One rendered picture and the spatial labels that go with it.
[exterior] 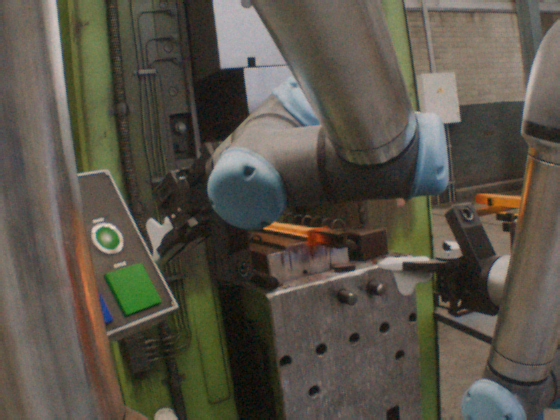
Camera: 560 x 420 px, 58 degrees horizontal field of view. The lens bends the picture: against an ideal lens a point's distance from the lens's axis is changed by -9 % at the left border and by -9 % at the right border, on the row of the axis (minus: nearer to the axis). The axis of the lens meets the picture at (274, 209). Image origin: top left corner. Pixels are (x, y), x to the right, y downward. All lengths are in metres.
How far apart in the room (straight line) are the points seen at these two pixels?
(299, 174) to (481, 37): 8.74
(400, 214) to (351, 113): 1.14
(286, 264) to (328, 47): 0.87
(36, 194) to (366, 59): 0.22
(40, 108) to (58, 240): 0.06
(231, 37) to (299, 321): 0.59
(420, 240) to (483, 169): 7.41
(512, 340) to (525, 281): 0.07
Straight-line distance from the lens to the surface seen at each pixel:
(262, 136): 0.52
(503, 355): 0.63
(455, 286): 0.84
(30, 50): 0.26
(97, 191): 0.96
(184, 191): 0.71
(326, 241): 1.16
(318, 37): 0.33
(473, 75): 8.96
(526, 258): 0.58
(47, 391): 0.27
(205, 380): 1.32
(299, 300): 1.13
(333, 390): 1.24
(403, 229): 1.53
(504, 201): 1.42
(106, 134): 1.18
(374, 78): 0.37
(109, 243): 0.91
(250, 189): 0.49
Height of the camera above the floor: 1.21
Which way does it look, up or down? 7 degrees down
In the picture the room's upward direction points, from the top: 7 degrees counter-clockwise
